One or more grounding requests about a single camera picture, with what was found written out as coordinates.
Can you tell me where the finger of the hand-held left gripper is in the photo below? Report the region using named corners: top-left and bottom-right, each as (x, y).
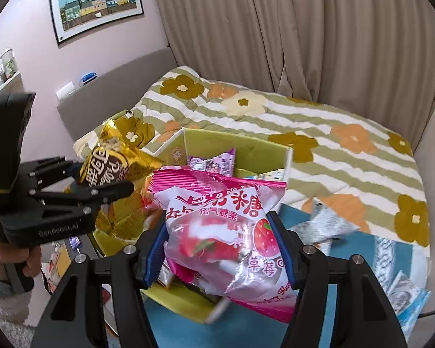
top-left (32, 180), bottom-right (135, 217)
top-left (19, 157), bottom-right (82, 191)

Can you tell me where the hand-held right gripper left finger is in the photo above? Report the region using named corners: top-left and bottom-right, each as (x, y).
top-left (31, 219), bottom-right (168, 348)

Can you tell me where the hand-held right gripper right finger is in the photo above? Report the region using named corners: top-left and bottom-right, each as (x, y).
top-left (267, 210), bottom-right (409, 348)

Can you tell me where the gold chocolate snack packet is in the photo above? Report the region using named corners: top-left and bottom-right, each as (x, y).
top-left (74, 116), bottom-right (165, 242)

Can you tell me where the pink striped marshmallow packet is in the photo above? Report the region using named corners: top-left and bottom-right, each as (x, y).
top-left (151, 166), bottom-right (295, 324)

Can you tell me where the purple grey snack packet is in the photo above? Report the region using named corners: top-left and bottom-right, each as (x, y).
top-left (188, 148), bottom-right (237, 178)

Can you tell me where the yellow green cardboard box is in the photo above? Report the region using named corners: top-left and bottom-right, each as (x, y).
top-left (94, 127), bottom-right (295, 325)

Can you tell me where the person's left hand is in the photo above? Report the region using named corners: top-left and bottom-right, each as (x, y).
top-left (0, 240), bottom-right (43, 280)

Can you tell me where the silver snack packet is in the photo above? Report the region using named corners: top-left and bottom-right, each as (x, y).
top-left (289, 199), bottom-right (360, 244)

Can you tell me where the white cartoon print packet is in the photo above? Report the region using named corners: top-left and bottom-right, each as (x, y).
top-left (253, 171), bottom-right (288, 182)

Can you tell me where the grey upholstered headboard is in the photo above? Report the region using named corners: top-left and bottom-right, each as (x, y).
top-left (56, 47), bottom-right (179, 143)

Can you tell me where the tall glass jar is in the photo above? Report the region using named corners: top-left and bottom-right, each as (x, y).
top-left (0, 48), bottom-right (19, 80)

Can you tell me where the blue white snack packet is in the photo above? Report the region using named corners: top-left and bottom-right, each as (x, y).
top-left (383, 270), bottom-right (431, 338)

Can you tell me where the floral striped blanket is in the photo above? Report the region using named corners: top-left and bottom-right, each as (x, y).
top-left (74, 66), bottom-right (431, 248)

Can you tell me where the framed houses picture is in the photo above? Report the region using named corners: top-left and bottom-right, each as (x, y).
top-left (49, 0), bottom-right (146, 46)

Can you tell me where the beige curtain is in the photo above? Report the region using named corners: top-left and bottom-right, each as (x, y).
top-left (150, 0), bottom-right (435, 153)

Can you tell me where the white wall socket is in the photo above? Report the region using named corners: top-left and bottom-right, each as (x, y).
top-left (56, 81), bottom-right (75, 101)

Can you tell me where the white wall shelf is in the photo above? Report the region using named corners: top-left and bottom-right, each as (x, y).
top-left (0, 72), bottom-right (23, 107)

